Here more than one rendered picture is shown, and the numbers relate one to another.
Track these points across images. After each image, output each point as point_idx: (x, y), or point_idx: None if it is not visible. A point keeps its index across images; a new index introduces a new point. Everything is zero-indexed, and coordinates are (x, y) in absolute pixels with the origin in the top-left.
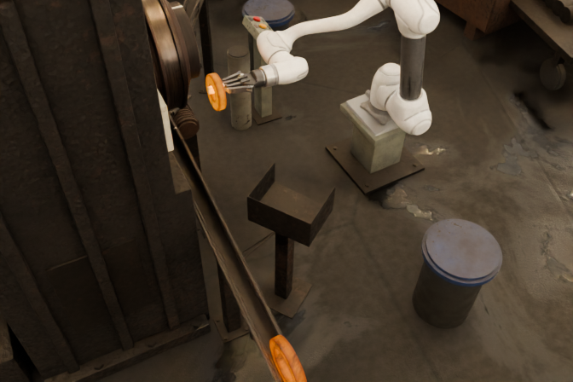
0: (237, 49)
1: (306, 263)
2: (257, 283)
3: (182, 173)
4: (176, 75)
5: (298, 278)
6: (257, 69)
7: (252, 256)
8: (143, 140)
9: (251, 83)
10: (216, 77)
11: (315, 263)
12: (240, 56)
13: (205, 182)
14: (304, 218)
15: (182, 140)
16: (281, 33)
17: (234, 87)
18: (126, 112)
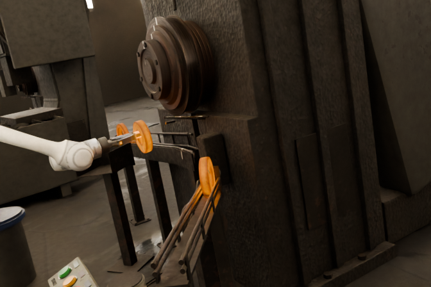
0: (126, 281)
1: (107, 282)
2: (149, 264)
3: (162, 109)
4: None
5: (117, 273)
6: (101, 139)
7: (152, 277)
8: None
9: (109, 139)
10: (138, 120)
11: (100, 283)
12: (124, 272)
13: (158, 145)
14: (97, 170)
15: (175, 146)
16: (63, 141)
17: (124, 134)
18: None
